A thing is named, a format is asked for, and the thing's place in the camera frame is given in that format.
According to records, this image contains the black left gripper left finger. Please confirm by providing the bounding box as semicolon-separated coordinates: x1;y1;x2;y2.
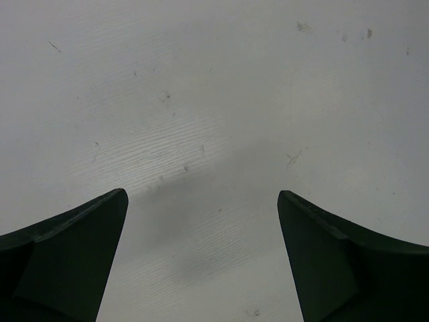
1;189;128;321

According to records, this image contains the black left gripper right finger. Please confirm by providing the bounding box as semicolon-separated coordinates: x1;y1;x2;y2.
278;191;428;321

